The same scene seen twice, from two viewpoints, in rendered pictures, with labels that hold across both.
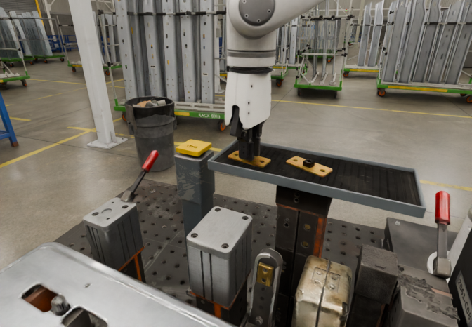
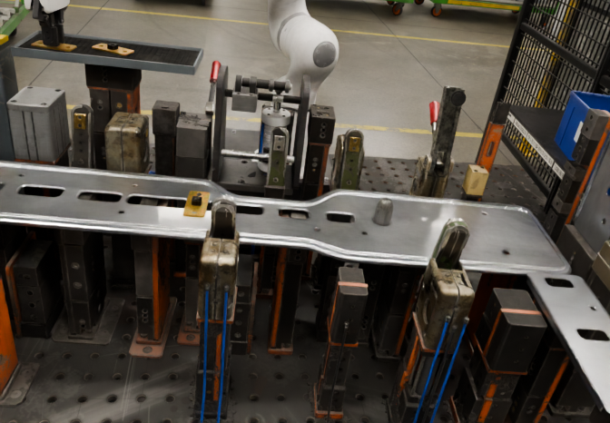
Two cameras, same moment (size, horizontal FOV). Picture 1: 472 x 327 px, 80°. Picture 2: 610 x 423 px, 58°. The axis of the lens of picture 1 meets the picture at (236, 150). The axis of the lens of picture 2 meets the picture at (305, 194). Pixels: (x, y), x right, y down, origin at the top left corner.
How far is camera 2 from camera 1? 0.77 m
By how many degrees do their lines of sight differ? 28
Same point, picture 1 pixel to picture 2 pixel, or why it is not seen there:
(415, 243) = (246, 144)
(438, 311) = (198, 125)
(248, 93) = not seen: outside the picture
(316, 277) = (120, 120)
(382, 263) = (167, 106)
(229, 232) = (45, 97)
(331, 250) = not seen: hidden behind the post
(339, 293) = (135, 123)
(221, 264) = (43, 119)
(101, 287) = not seen: outside the picture
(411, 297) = (184, 122)
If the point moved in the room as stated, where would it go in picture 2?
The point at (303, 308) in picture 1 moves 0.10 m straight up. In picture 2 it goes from (111, 136) to (108, 85)
